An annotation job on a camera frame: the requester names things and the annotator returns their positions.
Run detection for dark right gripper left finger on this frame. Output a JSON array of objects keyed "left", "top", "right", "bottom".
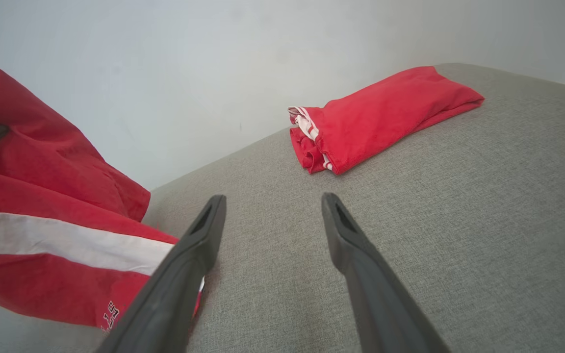
[{"left": 97, "top": 195, "right": 228, "bottom": 353}]

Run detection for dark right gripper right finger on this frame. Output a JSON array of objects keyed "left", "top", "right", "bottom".
[{"left": 322, "top": 192, "right": 450, "bottom": 353}]

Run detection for red shorts with white stripe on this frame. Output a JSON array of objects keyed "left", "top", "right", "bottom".
[{"left": 0, "top": 68, "right": 205, "bottom": 333}]

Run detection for red jersey with white sleeves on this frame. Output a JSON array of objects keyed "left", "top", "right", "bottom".
[{"left": 287, "top": 66, "right": 485, "bottom": 176}]

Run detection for grey fabric sofa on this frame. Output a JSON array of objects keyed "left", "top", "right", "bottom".
[{"left": 0, "top": 63, "right": 565, "bottom": 353}]

